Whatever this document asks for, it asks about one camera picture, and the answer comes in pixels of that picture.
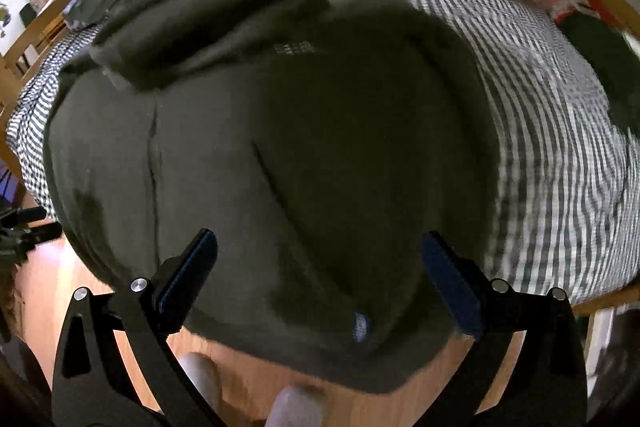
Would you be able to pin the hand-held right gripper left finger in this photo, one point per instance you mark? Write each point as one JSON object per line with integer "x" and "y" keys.
{"x": 190, "y": 272}

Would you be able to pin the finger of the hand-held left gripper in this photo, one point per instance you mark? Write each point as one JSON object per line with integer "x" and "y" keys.
{"x": 25, "y": 216}
{"x": 35, "y": 238}

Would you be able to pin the grey lettered zip hoodie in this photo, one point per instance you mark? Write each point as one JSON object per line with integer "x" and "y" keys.
{"x": 300, "y": 157}

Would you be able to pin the person's right foot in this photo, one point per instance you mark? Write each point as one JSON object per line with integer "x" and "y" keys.
{"x": 297, "y": 407}

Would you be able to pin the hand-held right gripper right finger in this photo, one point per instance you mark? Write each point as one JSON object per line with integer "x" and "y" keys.
{"x": 450, "y": 287}

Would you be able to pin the glowing blue screen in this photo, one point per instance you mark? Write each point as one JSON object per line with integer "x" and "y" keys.
{"x": 7, "y": 182}

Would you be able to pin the black white checkered bed sheet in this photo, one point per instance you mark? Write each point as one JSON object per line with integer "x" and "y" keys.
{"x": 550, "y": 157}

